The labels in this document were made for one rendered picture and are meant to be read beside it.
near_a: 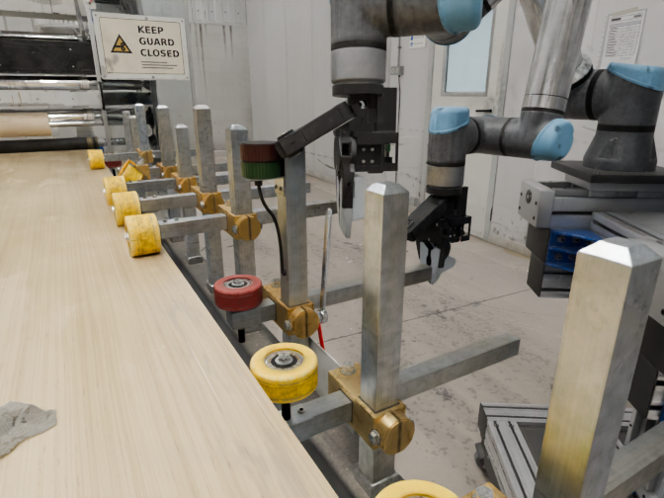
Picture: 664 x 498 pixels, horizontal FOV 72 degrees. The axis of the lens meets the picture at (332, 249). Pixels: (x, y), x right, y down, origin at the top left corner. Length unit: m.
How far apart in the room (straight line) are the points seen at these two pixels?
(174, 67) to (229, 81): 6.70
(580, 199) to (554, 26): 0.42
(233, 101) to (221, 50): 0.92
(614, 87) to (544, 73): 0.33
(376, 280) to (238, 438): 0.22
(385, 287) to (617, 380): 0.25
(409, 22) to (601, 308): 0.43
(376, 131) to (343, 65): 0.10
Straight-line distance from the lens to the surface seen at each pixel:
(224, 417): 0.50
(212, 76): 9.58
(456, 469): 1.77
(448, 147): 0.92
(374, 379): 0.58
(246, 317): 0.79
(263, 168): 0.67
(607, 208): 1.24
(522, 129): 0.94
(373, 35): 0.65
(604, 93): 1.25
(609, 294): 0.34
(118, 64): 2.93
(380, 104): 0.66
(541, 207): 1.18
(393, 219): 0.50
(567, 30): 0.96
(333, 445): 0.76
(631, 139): 1.24
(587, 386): 0.37
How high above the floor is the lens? 1.21
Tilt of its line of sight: 19 degrees down
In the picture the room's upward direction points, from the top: straight up
